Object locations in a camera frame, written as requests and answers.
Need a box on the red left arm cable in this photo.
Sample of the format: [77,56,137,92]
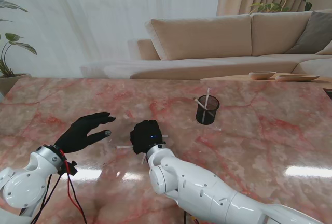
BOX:
[60,150,88,223]

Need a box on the white sheer curtain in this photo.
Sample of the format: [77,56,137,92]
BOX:
[0,0,224,78]

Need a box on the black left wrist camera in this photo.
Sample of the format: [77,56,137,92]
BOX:
[64,160,79,176]

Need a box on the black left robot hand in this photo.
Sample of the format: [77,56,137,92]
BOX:
[54,111,117,155]

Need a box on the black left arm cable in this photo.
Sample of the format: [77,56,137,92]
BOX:
[31,174,64,224]

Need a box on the beige sofa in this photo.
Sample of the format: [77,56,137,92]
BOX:
[79,8,332,80]

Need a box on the flat wooden tray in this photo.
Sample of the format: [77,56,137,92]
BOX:
[274,74,320,82]

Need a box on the grey sofa cushion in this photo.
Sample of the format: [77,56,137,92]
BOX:
[286,11,332,54]

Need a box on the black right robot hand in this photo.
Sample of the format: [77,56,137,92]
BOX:
[129,120,165,155]

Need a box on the beige plant pot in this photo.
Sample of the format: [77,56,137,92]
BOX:
[0,73,32,97]

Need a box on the wooden bowl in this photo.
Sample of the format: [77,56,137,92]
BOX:
[248,71,277,80]

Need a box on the black mesh brush holder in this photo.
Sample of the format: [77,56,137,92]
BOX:
[196,94,220,125]

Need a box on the large-leaf green plant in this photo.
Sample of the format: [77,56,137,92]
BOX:
[0,0,38,77]

